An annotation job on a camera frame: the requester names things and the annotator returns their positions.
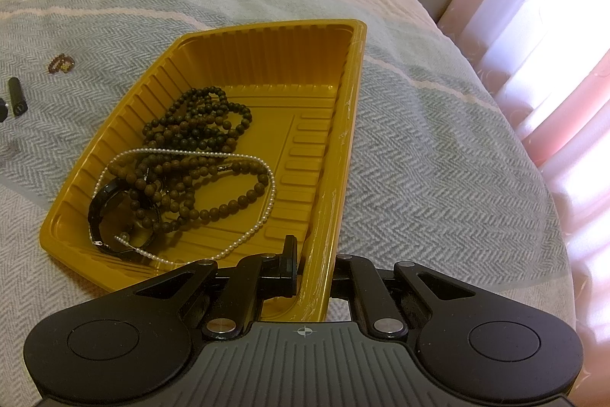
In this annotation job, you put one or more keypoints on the pink sheer curtain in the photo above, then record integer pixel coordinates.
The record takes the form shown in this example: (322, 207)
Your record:
(548, 30)

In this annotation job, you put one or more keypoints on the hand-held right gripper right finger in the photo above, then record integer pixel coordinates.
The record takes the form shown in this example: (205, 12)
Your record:
(357, 280)

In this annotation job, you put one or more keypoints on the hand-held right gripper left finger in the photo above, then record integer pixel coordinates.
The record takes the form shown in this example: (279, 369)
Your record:
(290, 266)

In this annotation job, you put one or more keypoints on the yellow ribbed plastic tray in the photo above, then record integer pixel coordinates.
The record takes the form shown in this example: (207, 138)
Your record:
(286, 73)

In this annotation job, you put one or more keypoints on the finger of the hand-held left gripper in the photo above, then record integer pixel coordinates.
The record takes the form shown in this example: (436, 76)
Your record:
(3, 110)
(18, 97)

